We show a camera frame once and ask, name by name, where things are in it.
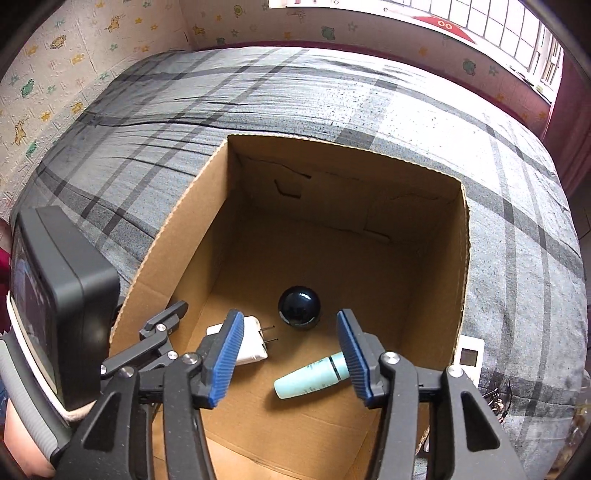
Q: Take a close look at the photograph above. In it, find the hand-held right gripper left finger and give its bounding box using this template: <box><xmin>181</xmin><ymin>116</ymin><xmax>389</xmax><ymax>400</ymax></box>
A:
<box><xmin>55</xmin><ymin>310</ymin><xmax>245</xmax><ymax>480</ymax></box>

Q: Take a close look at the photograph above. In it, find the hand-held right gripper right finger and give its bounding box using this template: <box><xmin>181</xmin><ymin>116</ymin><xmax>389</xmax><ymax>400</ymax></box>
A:
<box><xmin>336</xmin><ymin>309</ymin><xmax>527</xmax><ymax>480</ymax></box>

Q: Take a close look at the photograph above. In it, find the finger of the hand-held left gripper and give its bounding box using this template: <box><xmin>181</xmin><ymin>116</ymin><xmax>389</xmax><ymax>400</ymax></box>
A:
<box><xmin>55</xmin><ymin>310</ymin><xmax>245</xmax><ymax>480</ymax></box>
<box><xmin>100</xmin><ymin>300</ymin><xmax>190</xmax><ymax>380</ymax></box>

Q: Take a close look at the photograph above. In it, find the large white charger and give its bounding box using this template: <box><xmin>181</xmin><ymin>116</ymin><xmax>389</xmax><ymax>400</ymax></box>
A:
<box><xmin>205</xmin><ymin>315</ymin><xmax>278</xmax><ymax>365</ymax></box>

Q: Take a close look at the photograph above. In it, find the teal cosmetic tube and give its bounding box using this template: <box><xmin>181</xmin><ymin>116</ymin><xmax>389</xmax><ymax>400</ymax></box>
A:
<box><xmin>273</xmin><ymin>351</ymin><xmax>354</xmax><ymax>399</ymax></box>

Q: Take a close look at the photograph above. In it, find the dark blue glossy ball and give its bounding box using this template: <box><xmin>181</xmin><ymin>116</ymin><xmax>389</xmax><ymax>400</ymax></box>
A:
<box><xmin>278</xmin><ymin>286</ymin><xmax>321</xmax><ymax>334</ymax></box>

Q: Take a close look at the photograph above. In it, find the cardboard box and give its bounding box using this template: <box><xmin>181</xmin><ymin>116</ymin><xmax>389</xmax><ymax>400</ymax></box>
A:
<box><xmin>108</xmin><ymin>134</ymin><xmax>472</xmax><ymax>480</ymax></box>

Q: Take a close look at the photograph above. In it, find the white remote control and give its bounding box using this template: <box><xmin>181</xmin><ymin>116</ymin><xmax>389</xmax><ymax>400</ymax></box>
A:
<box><xmin>458</xmin><ymin>336</ymin><xmax>484</xmax><ymax>387</ymax></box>

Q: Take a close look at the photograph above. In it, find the person's left forearm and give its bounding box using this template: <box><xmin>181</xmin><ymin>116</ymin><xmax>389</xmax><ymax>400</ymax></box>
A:
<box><xmin>0</xmin><ymin>401</ymin><xmax>57</xmax><ymax>478</ymax></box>

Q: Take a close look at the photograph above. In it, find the grey plaid bedsheet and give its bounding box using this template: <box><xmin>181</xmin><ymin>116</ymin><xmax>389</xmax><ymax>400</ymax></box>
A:
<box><xmin>9</xmin><ymin>46</ymin><xmax>587</xmax><ymax>476</ymax></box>

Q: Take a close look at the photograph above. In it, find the dark red curtain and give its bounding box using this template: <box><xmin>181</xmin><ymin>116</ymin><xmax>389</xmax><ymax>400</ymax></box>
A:
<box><xmin>542</xmin><ymin>60</ymin><xmax>591</xmax><ymax>199</ymax></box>

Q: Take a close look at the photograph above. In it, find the red window decoration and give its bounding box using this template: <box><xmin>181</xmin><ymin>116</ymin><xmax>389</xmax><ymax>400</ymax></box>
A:
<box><xmin>411</xmin><ymin>15</ymin><xmax>472</xmax><ymax>43</ymax></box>

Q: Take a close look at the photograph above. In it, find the barred window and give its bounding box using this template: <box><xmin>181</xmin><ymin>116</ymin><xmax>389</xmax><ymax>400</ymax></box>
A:
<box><xmin>268</xmin><ymin>0</ymin><xmax>566</xmax><ymax>100</ymax></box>

